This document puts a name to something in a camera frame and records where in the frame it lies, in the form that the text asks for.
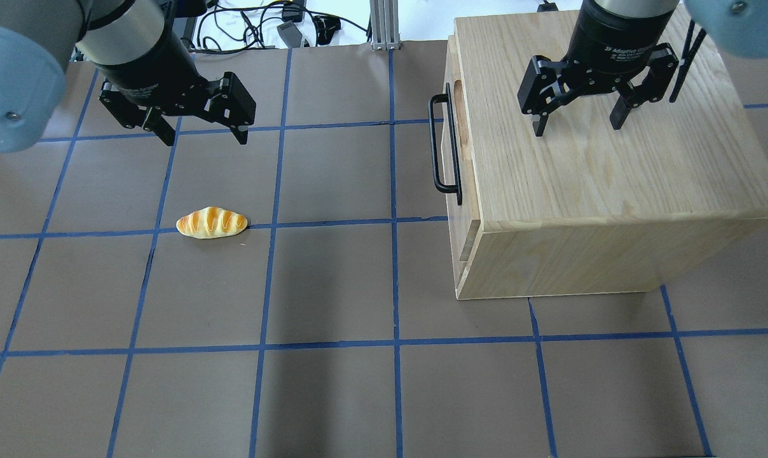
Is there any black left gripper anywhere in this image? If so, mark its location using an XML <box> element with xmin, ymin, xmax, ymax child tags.
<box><xmin>99</xmin><ymin>24</ymin><xmax>257</xmax><ymax>147</ymax></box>

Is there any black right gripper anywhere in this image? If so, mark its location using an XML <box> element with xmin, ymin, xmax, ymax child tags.
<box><xmin>517</xmin><ymin>1</ymin><xmax>679</xmax><ymax>138</ymax></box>

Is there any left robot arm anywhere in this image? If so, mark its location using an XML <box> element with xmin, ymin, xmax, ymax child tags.
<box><xmin>0</xmin><ymin>1</ymin><xmax>256</xmax><ymax>153</ymax></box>

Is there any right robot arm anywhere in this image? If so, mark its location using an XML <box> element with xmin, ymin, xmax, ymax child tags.
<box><xmin>518</xmin><ymin>1</ymin><xmax>768</xmax><ymax>137</ymax></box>

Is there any wooden drawer cabinet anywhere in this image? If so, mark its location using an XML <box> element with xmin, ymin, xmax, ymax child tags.
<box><xmin>441</xmin><ymin>10</ymin><xmax>768</xmax><ymax>300</ymax></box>

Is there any toy bread loaf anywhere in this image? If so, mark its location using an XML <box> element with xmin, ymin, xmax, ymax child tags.
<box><xmin>175</xmin><ymin>206</ymin><xmax>249</xmax><ymax>240</ymax></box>

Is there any grey power adapter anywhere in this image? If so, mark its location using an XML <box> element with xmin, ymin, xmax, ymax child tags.
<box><xmin>277</xmin><ymin>21</ymin><xmax>310</xmax><ymax>48</ymax></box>

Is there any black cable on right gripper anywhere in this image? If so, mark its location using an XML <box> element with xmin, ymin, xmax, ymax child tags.
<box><xmin>669</xmin><ymin>20</ymin><xmax>708</xmax><ymax>104</ymax></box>

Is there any black cables bundle background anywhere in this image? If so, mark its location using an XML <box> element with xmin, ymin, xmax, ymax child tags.
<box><xmin>180</xmin><ymin>1</ymin><xmax>372</xmax><ymax>55</ymax></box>

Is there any black upper drawer handle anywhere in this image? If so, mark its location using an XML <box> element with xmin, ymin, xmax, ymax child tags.
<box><xmin>429</xmin><ymin>83</ymin><xmax>463</xmax><ymax>206</ymax></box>

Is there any aluminium frame post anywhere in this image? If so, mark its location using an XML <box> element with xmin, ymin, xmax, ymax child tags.
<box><xmin>369</xmin><ymin>0</ymin><xmax>402</xmax><ymax>50</ymax></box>

